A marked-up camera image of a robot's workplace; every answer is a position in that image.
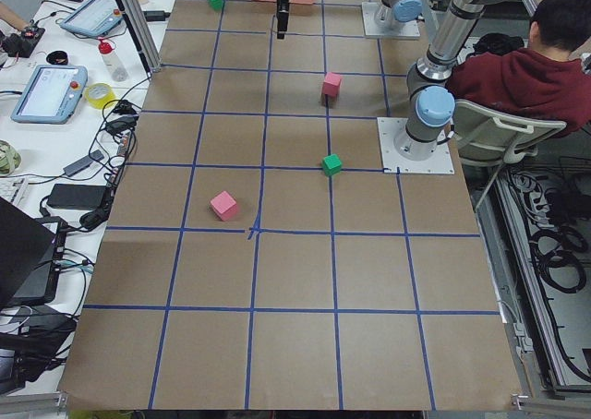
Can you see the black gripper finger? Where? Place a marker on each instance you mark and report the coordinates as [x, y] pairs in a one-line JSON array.
[[281, 25]]

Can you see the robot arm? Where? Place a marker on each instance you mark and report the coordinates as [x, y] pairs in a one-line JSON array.
[[431, 105], [393, 13]]

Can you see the green cube near bin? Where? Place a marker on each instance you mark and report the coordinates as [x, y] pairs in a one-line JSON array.
[[216, 5]]

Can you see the pink cube near centre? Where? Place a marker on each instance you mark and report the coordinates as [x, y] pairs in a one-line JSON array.
[[331, 84]]

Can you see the pink cube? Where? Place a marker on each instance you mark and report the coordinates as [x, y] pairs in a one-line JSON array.
[[224, 206], [331, 84]]

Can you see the black power adapter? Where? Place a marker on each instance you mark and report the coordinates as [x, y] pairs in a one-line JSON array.
[[156, 15]]

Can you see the green cube near base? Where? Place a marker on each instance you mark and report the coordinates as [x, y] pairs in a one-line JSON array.
[[331, 164]]

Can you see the squeeze bottle red cap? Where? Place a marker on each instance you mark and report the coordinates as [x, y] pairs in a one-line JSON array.
[[112, 61]]

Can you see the teach pendant far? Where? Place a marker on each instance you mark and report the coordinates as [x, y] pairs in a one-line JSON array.
[[94, 18]]

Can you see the teach pendant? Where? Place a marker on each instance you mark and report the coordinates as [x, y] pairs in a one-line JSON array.
[[94, 18], [51, 95]]

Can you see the pink cube far side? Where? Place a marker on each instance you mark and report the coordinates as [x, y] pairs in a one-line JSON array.
[[224, 206]]

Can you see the yellow tape roll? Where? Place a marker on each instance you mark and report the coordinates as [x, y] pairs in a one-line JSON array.
[[100, 96]]

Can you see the black round cup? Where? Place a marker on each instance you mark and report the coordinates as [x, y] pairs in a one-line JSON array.
[[58, 58]]

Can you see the white chair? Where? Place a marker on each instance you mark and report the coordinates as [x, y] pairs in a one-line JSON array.
[[488, 138]]

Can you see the teach pendant near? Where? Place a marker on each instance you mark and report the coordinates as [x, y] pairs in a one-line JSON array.
[[51, 95]]

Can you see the person in red hoodie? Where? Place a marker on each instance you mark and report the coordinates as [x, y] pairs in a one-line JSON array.
[[540, 81]]

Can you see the black power brick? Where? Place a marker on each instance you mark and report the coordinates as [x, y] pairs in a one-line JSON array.
[[76, 197]]

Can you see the green camouflage tape roll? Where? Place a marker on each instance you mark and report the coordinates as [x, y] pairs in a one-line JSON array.
[[10, 159]]

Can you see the black laptop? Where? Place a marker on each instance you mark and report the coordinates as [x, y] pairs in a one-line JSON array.
[[30, 251]]

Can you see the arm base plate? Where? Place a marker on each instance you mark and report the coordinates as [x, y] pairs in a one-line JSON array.
[[407, 31], [400, 154]]

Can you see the aluminium frame post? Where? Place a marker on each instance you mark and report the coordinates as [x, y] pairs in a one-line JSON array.
[[141, 35]]

